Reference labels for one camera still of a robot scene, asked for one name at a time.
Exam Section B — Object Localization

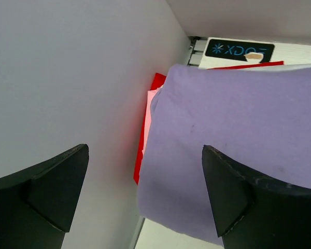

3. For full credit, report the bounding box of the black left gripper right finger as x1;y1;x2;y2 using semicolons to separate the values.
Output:
202;145;311;248

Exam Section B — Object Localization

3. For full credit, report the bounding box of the aluminium table frame rail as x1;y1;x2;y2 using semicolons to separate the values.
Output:
187;36;208;67

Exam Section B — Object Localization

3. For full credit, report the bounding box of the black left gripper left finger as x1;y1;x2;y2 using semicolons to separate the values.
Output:
0;144;89;249

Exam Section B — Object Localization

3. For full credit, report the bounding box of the black logo sticker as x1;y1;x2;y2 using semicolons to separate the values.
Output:
205;38;275;63

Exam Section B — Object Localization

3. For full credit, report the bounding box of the purple t-shirt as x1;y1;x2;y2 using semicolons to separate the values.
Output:
137;65;311;245

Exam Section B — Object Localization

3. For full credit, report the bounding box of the pink folded t-shirt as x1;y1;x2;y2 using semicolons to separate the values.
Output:
142;87;163;156

